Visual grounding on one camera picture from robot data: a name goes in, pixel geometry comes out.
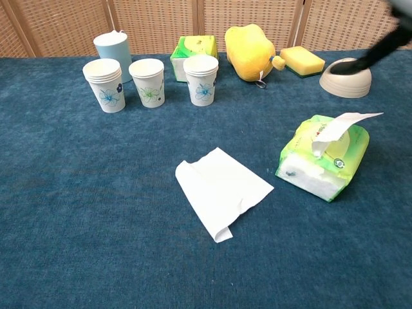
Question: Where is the yellow sponge green scouring pad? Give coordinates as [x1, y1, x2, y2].
[279, 46, 326, 79]

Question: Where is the paper cup stack blue flower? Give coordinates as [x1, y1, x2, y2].
[183, 54, 220, 107]
[82, 58, 126, 113]

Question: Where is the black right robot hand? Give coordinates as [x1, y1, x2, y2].
[330, 18, 412, 75]

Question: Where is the woven rattan screen panel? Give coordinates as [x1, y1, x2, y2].
[6, 0, 114, 58]
[0, 0, 32, 59]
[108, 0, 202, 55]
[294, 0, 412, 52]
[196, 0, 305, 50]

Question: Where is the blue fabric tablecloth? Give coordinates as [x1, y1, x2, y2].
[0, 48, 412, 309]

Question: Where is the white tissue sheet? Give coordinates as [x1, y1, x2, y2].
[175, 147, 275, 244]
[311, 112, 384, 158]

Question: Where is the yellow plush toy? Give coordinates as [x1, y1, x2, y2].
[224, 24, 286, 81]

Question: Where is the light blue cylinder container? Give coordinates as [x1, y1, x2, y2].
[93, 30, 133, 84]

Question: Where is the beige upturned bowl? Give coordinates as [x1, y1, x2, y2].
[319, 57, 373, 98]

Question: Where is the green tissue box back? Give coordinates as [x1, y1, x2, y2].
[169, 34, 220, 83]

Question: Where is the paper cup green flower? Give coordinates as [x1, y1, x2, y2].
[128, 58, 166, 109]

